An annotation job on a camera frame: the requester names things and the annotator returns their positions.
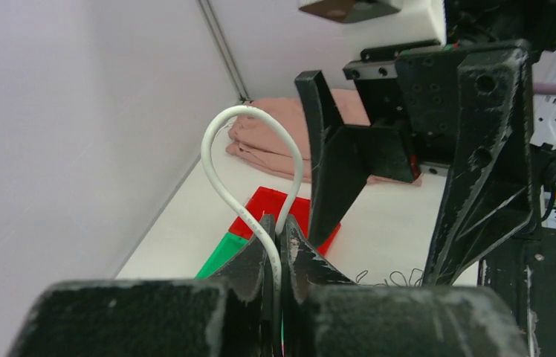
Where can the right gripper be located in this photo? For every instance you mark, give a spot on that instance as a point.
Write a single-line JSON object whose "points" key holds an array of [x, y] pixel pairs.
{"points": [[469, 107]]}

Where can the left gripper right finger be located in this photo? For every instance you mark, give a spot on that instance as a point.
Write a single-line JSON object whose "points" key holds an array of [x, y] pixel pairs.
{"points": [[325, 313]]}

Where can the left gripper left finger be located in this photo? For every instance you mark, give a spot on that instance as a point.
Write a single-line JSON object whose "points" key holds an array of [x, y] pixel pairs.
{"points": [[225, 314]]}

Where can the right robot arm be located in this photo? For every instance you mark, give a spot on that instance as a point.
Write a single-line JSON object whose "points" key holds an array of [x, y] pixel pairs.
{"points": [[480, 22]]}

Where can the green plastic bin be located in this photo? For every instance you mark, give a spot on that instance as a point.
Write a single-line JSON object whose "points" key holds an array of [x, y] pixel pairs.
{"points": [[229, 245]]}

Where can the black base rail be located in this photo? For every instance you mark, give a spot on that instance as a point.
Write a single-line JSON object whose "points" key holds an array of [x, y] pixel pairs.
{"points": [[523, 273]]}

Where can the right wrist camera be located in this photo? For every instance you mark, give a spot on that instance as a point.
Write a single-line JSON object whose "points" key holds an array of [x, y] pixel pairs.
{"points": [[371, 24]]}

